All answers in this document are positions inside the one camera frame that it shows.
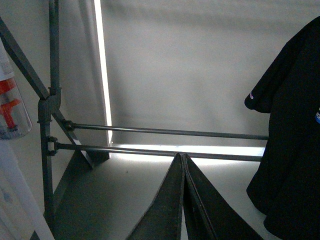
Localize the grey rack left leg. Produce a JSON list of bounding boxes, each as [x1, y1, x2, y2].
[[0, 0, 109, 239]]

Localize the grey roller window blind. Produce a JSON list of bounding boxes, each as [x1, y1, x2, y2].
[[100, 0, 320, 135]]

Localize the thin grey crossbar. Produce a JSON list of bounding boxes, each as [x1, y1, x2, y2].
[[47, 136, 262, 162], [62, 120, 269, 141]]

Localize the clear bottle with orange parts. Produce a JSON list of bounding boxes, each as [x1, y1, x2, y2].
[[0, 43, 32, 140]]

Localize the upper thin grey crossbar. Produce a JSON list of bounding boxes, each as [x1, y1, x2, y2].
[[62, 120, 269, 141]]

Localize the black t-shirt with logo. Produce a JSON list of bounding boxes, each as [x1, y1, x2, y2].
[[244, 18, 320, 240]]

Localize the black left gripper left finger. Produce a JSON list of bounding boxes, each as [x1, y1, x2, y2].
[[127, 153, 185, 240]]

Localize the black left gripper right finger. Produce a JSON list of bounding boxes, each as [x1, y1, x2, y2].
[[182, 154, 262, 240]]

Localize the lower thin grey crossbar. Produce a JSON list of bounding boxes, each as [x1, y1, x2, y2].
[[47, 136, 262, 162]]

